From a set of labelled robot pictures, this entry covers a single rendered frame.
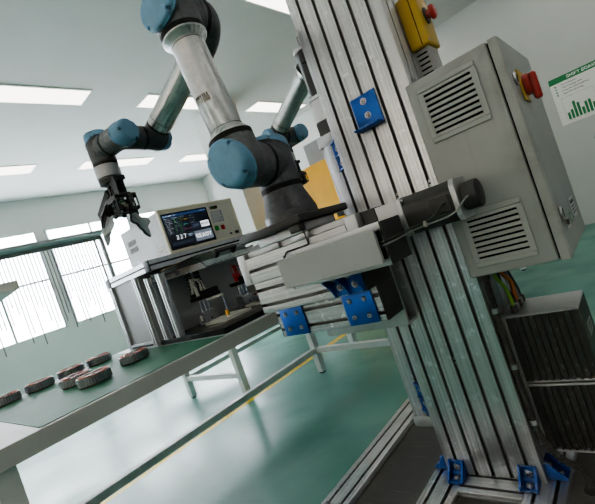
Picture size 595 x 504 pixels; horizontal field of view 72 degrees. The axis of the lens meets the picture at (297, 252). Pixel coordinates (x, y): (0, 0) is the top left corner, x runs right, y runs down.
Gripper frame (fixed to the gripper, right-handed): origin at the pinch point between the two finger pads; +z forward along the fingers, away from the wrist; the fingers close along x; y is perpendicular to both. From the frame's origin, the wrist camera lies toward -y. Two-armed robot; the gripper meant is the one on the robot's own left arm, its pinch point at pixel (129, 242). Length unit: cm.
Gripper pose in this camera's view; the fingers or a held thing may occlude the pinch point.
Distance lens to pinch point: 140.6
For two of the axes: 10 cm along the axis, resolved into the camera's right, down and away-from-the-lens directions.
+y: 7.2, -2.5, -6.5
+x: 6.1, -2.2, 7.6
